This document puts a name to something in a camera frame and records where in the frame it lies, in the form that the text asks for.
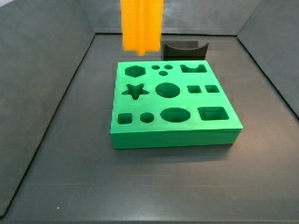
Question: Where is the green shape-sorting block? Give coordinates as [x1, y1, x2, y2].
[109, 60, 243, 149]

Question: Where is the black curved holder block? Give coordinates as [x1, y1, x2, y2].
[163, 41, 210, 60]

